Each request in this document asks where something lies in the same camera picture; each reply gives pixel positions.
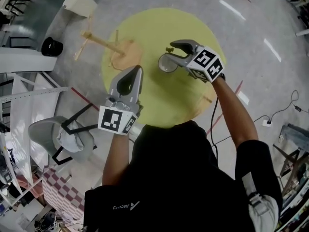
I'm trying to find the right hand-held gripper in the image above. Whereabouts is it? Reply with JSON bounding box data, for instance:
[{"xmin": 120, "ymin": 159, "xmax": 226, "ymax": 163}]
[{"xmin": 166, "ymin": 39, "xmax": 225, "ymax": 83}]

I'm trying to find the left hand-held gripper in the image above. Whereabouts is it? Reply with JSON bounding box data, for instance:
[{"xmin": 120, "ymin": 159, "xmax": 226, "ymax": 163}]
[{"xmin": 98, "ymin": 66, "xmax": 144, "ymax": 136}]

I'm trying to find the white cup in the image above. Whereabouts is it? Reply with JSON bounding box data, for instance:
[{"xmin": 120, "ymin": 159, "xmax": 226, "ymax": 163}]
[{"xmin": 158, "ymin": 53, "xmax": 180, "ymax": 73}]

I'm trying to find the person's right forearm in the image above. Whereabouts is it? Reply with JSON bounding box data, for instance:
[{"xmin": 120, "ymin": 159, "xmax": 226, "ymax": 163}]
[{"xmin": 211, "ymin": 76, "xmax": 259, "ymax": 148}]

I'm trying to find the person's left forearm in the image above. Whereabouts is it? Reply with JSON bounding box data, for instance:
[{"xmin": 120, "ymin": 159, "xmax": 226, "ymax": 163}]
[{"xmin": 102, "ymin": 130, "xmax": 131, "ymax": 186}]

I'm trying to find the wooden cup rack stand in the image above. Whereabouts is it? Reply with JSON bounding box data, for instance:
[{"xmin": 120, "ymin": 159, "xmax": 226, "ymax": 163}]
[{"xmin": 74, "ymin": 13, "xmax": 142, "ymax": 70}]

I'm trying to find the white crumpled cloth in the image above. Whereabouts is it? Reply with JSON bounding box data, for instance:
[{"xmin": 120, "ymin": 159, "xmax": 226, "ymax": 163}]
[{"xmin": 56, "ymin": 120, "xmax": 85, "ymax": 152}]

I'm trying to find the black cap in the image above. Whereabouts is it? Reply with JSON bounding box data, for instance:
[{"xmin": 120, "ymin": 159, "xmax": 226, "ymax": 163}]
[{"xmin": 41, "ymin": 36, "xmax": 64, "ymax": 57}]

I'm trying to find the grey chair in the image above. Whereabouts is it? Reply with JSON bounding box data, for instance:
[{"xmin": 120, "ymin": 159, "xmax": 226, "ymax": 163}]
[{"xmin": 28, "ymin": 116, "xmax": 95, "ymax": 163}]

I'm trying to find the white metal shelf rack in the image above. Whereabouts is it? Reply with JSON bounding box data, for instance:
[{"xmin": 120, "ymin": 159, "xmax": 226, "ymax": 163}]
[{"xmin": 0, "ymin": 71, "xmax": 69, "ymax": 193}]

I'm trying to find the person's black shirt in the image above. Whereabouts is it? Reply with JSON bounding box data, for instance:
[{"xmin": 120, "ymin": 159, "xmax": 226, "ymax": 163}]
[{"xmin": 83, "ymin": 119, "xmax": 283, "ymax": 232}]

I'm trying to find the checkered cloth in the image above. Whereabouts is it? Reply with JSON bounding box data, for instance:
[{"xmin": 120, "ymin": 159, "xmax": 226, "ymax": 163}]
[{"xmin": 42, "ymin": 167, "xmax": 85, "ymax": 221}]

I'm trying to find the black chair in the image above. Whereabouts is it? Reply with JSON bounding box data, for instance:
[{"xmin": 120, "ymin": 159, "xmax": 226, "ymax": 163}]
[{"xmin": 4, "ymin": 0, "xmax": 33, "ymax": 18}]

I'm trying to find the folding stool with cloth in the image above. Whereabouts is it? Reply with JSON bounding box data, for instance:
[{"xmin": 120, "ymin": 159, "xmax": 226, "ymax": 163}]
[{"xmin": 272, "ymin": 123, "xmax": 309, "ymax": 199}]

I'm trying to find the black metal frame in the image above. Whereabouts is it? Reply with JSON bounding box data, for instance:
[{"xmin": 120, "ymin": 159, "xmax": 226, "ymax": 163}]
[{"xmin": 51, "ymin": 102, "xmax": 100, "ymax": 166}]

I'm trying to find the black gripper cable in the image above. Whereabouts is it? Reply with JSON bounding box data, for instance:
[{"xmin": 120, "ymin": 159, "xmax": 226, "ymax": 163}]
[{"xmin": 209, "ymin": 97, "xmax": 220, "ymax": 152}]

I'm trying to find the black power cable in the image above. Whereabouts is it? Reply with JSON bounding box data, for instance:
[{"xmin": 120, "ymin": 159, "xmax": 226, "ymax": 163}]
[{"xmin": 252, "ymin": 89, "xmax": 309, "ymax": 126}]

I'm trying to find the grey shoulder strap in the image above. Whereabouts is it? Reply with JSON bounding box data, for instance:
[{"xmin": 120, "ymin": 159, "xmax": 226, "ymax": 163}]
[{"xmin": 241, "ymin": 172, "xmax": 280, "ymax": 232}]

